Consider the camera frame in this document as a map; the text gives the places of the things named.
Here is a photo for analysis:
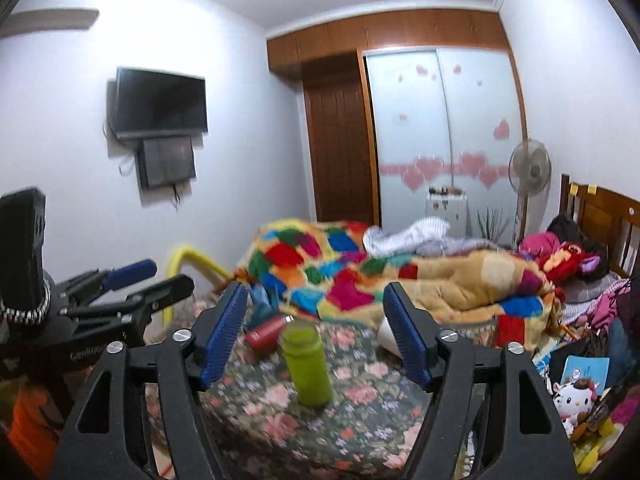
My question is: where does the colourful patchwork blanket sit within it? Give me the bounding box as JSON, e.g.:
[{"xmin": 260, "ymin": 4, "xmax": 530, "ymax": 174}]
[{"xmin": 232, "ymin": 218, "xmax": 565, "ymax": 350}]

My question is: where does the black bag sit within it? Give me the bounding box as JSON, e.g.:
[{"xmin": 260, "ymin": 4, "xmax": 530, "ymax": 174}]
[{"xmin": 546, "ymin": 213, "xmax": 609, "ymax": 281}]

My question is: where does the standing fan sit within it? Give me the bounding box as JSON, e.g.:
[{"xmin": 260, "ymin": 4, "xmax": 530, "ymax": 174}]
[{"xmin": 508, "ymin": 138, "xmax": 553, "ymax": 249}]

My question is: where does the blue booklet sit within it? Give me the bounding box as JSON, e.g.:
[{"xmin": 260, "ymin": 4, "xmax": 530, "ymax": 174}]
[{"xmin": 556, "ymin": 355, "xmax": 612, "ymax": 402}]

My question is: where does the floral bed sheet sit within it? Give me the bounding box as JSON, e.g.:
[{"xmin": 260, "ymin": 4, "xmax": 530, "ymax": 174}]
[{"xmin": 144, "ymin": 296, "xmax": 501, "ymax": 480}]

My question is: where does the wooden bed headboard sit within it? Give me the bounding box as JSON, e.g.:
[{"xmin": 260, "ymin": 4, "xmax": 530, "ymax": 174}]
[{"xmin": 559, "ymin": 174, "xmax": 640, "ymax": 281}]

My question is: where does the white cup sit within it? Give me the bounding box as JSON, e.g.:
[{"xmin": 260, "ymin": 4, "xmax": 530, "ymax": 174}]
[{"xmin": 377, "ymin": 317, "xmax": 402, "ymax": 357}]

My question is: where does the grey wall shelf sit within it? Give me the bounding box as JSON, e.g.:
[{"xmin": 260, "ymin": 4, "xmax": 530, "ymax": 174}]
[{"xmin": 0, "ymin": 7, "xmax": 101, "ymax": 39}]

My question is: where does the white plush toy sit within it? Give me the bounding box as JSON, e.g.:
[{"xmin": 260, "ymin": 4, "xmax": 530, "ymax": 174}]
[{"xmin": 552, "ymin": 379, "xmax": 602, "ymax": 437}]

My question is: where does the blue plastic bag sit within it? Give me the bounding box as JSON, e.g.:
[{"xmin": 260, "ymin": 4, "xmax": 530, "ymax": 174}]
[{"xmin": 247, "ymin": 284, "xmax": 279, "ymax": 332}]

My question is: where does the green bottle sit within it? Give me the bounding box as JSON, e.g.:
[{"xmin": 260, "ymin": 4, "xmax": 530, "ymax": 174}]
[{"xmin": 279, "ymin": 322, "xmax": 334, "ymax": 408}]

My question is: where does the pink cloth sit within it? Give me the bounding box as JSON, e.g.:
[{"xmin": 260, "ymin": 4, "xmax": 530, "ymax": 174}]
[{"xmin": 517, "ymin": 231, "xmax": 562, "ymax": 262}]

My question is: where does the white striped cloth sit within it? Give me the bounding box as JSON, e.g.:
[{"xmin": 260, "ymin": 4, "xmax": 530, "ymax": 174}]
[{"xmin": 362, "ymin": 216, "xmax": 501, "ymax": 261}]

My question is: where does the yellow padded rail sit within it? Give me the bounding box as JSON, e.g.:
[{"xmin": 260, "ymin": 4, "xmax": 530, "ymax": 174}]
[{"xmin": 160, "ymin": 244, "xmax": 234, "ymax": 333}]

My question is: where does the red plush toy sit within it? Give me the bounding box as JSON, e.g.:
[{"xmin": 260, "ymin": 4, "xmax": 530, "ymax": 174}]
[{"xmin": 536, "ymin": 242, "xmax": 587, "ymax": 285}]

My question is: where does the brown wooden door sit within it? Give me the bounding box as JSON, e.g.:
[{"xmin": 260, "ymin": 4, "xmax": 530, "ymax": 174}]
[{"xmin": 302, "ymin": 52, "xmax": 382, "ymax": 228}]

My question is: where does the black wall television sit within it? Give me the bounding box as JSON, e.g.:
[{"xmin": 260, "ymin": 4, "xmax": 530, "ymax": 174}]
[{"xmin": 108, "ymin": 66, "xmax": 209, "ymax": 141}]

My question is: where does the small white cabinet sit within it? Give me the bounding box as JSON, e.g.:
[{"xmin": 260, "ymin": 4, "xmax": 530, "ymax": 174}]
[{"xmin": 425, "ymin": 186, "xmax": 470, "ymax": 239}]

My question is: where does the wooden wardrobe with white doors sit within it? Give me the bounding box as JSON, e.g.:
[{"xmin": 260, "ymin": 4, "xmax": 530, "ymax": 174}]
[{"xmin": 266, "ymin": 8, "xmax": 529, "ymax": 250}]

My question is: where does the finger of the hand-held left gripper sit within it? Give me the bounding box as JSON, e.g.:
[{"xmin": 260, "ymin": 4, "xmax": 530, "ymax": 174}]
[
  {"xmin": 52, "ymin": 259, "xmax": 159, "ymax": 307},
  {"xmin": 64, "ymin": 274, "xmax": 196, "ymax": 333}
]

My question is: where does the spiky potted plant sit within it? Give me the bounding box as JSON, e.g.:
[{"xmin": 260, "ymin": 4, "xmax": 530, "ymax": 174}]
[{"xmin": 475, "ymin": 207, "xmax": 512, "ymax": 247}]

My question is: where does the red can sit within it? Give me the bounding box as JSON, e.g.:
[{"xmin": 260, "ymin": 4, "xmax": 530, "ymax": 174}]
[{"xmin": 244, "ymin": 314, "xmax": 296, "ymax": 359}]

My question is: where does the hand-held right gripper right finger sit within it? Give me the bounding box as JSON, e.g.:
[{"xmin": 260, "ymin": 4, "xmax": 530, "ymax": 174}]
[{"xmin": 382, "ymin": 281, "xmax": 583, "ymax": 480}]

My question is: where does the yellow toy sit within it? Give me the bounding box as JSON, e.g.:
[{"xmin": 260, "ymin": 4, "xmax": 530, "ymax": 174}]
[{"xmin": 571, "ymin": 416, "xmax": 618, "ymax": 476}]

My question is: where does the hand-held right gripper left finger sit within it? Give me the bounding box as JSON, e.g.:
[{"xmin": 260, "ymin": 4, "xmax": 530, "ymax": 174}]
[{"xmin": 50, "ymin": 281, "xmax": 249, "ymax": 480}]

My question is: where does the small black wall screen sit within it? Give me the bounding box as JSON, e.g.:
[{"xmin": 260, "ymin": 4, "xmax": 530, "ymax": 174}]
[{"xmin": 136, "ymin": 135, "xmax": 198, "ymax": 192}]

